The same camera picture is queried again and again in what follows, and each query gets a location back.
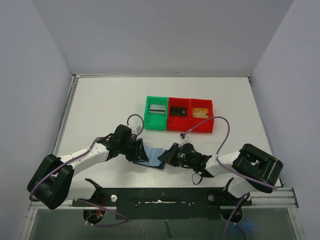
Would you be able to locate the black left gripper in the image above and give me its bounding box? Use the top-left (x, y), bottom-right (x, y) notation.
top-left (119, 138), bottom-right (149, 162)

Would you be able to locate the blue leather card holder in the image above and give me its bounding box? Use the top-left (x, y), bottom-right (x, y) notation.
top-left (133, 146), bottom-right (165, 170)

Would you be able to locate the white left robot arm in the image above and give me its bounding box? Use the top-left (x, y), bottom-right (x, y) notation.
top-left (27, 124), bottom-right (149, 210)

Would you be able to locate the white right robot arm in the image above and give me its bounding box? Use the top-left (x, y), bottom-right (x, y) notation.
top-left (158, 143), bottom-right (284, 205)

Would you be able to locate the black credit card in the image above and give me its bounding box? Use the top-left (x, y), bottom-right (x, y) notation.
top-left (169, 106), bottom-right (188, 117)

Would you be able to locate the gold credit card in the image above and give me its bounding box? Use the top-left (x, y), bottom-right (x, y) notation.
top-left (192, 107), bottom-right (209, 119)

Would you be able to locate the middle red plastic bin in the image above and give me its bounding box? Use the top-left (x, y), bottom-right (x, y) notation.
top-left (166, 97), bottom-right (191, 132)

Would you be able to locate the red plastic bin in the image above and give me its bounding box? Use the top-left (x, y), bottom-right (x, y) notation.
top-left (190, 98), bottom-right (215, 134)
top-left (166, 97), bottom-right (191, 132)

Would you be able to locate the green plastic bin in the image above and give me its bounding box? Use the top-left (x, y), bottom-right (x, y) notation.
top-left (144, 96), bottom-right (169, 131)

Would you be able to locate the right red plastic bin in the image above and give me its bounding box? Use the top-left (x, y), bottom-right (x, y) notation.
top-left (190, 98), bottom-right (215, 134)

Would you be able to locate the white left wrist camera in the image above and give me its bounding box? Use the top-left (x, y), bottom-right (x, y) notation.
top-left (131, 125), bottom-right (143, 136)

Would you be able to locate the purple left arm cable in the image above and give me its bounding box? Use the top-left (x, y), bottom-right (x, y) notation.
top-left (29, 113), bottom-right (145, 202)

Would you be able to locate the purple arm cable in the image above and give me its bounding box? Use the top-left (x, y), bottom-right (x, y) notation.
top-left (29, 113), bottom-right (145, 202)
top-left (180, 116), bottom-right (278, 240)

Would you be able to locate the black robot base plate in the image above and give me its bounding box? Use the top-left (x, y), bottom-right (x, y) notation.
top-left (72, 187), bottom-right (239, 220)

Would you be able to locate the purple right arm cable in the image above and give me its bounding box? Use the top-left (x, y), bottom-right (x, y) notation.
top-left (180, 116), bottom-right (278, 240)

